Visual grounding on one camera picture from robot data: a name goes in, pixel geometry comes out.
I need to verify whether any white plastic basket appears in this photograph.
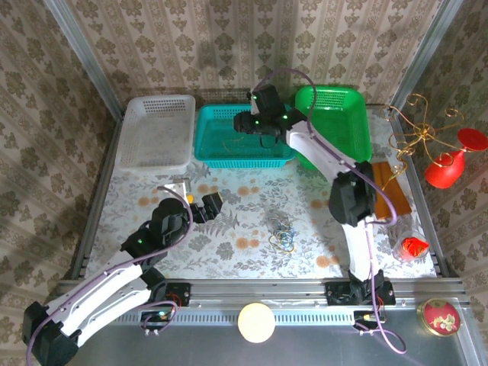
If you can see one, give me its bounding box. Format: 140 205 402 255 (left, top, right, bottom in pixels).
114 94 197 175

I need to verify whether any cream round ball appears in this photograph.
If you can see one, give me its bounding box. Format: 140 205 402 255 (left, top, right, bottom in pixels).
237 302 276 344

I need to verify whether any clear plastic cup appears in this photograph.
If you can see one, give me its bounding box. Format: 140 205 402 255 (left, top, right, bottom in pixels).
391 227 431 263

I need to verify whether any red crumpled wrapper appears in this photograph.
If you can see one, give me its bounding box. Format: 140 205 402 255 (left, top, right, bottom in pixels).
400 236 429 260

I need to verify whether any round red tin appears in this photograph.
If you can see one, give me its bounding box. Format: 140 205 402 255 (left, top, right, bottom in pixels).
417 297 462 339

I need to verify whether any brown wooden board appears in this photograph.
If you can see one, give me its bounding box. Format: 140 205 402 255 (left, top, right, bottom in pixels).
368 162 413 223

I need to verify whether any teal plastic basket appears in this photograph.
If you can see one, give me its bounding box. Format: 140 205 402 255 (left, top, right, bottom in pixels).
193 103 297 169

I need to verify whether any green plastic basket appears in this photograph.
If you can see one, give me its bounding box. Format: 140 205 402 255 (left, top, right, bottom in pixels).
294 84 373 171

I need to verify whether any floral table cloth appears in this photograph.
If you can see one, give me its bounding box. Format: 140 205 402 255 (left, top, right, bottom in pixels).
85 108 438 280

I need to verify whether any thin gold wire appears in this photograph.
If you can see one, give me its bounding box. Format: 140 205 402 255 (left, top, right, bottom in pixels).
220 136 247 153

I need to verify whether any aluminium frame post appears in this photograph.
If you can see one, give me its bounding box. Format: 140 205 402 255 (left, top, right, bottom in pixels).
390 0 464 111
42 0 124 118

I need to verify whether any aluminium table side rail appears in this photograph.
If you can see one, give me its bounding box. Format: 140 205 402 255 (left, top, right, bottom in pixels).
392 110 449 278
72 114 125 281

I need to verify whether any aluminium front rail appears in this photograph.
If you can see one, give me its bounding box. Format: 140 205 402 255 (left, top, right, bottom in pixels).
56 279 468 309

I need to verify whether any red goblet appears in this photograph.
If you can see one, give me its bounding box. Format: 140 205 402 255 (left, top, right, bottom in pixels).
423 127 488 190

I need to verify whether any gold wire stand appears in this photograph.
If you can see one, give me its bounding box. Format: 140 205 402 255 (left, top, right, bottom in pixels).
382 93 467 180

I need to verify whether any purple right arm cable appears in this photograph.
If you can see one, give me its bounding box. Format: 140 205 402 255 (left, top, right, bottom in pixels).
254 68 408 355

